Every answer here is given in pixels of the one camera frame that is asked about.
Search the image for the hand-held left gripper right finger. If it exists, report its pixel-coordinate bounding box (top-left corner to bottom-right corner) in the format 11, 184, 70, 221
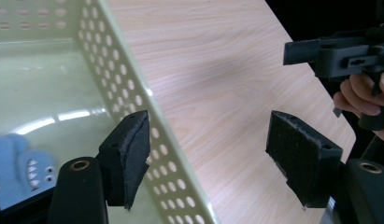
265, 109, 344, 209

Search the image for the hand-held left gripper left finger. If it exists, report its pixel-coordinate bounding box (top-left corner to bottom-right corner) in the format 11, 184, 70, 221
97, 109, 151, 210

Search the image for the pale green perforated plastic basket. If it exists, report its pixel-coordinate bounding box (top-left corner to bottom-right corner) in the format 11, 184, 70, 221
0, 0, 220, 224

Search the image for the blue and grey knit glove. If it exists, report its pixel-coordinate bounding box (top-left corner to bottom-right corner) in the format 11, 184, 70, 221
0, 133, 58, 210

